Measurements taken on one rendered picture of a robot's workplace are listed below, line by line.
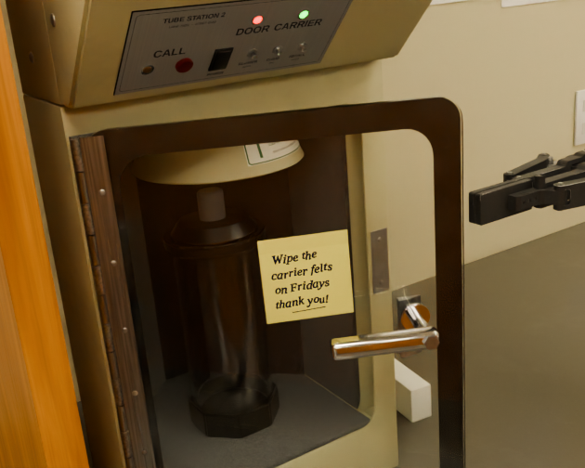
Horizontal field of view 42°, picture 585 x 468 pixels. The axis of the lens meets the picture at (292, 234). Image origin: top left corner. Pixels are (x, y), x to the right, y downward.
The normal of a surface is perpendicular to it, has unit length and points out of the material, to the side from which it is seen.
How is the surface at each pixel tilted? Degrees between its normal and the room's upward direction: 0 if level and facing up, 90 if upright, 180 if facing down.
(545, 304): 0
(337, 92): 90
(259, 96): 90
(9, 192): 90
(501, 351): 0
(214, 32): 135
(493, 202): 89
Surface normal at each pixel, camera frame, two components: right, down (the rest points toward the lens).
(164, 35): 0.44, 0.83
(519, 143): 0.55, 0.23
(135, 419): 0.11, 0.31
